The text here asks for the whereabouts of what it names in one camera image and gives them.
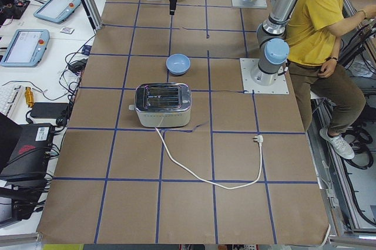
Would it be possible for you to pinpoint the white toaster power cable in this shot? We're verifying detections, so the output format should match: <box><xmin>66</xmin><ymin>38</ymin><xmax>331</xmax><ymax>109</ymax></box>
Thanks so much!
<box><xmin>155</xmin><ymin>127</ymin><xmax>264</xmax><ymax>190</ymax></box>

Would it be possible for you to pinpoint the white toaster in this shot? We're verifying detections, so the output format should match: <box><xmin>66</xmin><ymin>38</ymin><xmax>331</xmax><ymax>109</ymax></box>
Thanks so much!
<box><xmin>129</xmin><ymin>83</ymin><xmax>192</xmax><ymax>128</ymax></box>

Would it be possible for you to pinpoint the person in yellow shirt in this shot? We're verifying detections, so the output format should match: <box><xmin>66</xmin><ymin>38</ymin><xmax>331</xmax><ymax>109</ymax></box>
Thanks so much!
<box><xmin>286</xmin><ymin>0</ymin><xmax>375</xmax><ymax>160</ymax></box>

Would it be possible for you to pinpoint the teach pendant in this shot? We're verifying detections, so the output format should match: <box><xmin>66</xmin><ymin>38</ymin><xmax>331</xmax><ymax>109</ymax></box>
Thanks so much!
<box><xmin>1</xmin><ymin>29</ymin><xmax>50</xmax><ymax>67</ymax></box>
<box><xmin>33</xmin><ymin>0</ymin><xmax>81</xmax><ymax>23</ymax></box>

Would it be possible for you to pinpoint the white keyboard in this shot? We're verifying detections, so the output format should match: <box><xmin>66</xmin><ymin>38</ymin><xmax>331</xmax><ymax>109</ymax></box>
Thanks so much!
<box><xmin>0</xmin><ymin>85</ymin><xmax>25</xmax><ymax>119</ymax></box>

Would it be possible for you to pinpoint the upper teach pendant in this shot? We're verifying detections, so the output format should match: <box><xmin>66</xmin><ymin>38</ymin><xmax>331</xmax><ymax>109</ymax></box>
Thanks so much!
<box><xmin>33</xmin><ymin>0</ymin><xmax>81</xmax><ymax>23</ymax></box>

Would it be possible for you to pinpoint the lower teach pendant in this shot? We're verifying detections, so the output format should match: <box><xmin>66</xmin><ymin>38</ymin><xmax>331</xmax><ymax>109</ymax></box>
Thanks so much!
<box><xmin>1</xmin><ymin>29</ymin><xmax>50</xmax><ymax>67</ymax></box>

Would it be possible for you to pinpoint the blue bowl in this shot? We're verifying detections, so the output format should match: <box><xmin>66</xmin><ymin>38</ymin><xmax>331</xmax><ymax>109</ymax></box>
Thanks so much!
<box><xmin>166</xmin><ymin>53</ymin><xmax>191</xmax><ymax>75</ymax></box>

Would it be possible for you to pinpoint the black power adapter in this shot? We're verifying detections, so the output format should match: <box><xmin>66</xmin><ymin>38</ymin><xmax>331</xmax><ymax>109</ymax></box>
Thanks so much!
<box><xmin>30</xmin><ymin>102</ymin><xmax>68</xmax><ymax>119</ymax></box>

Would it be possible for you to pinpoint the black laptop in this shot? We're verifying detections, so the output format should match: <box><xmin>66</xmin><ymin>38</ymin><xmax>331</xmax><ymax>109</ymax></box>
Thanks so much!
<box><xmin>1</xmin><ymin>114</ymin><xmax>55</xmax><ymax>187</ymax></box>

